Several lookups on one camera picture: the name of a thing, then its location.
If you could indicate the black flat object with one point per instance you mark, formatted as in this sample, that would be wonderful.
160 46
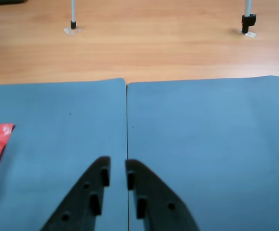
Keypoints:
2 1

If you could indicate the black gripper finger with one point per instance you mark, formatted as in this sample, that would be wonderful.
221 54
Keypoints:
81 204
161 207

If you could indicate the silver tripod leg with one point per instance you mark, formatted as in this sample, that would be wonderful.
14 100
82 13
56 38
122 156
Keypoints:
248 19
74 12

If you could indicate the grey mat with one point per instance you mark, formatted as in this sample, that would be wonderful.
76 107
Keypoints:
214 132
57 120

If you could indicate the red tape strip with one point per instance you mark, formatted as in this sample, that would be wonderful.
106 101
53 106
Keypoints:
0 149

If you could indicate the clear tape pad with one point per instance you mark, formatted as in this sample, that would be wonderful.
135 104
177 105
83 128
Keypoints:
68 31
252 35

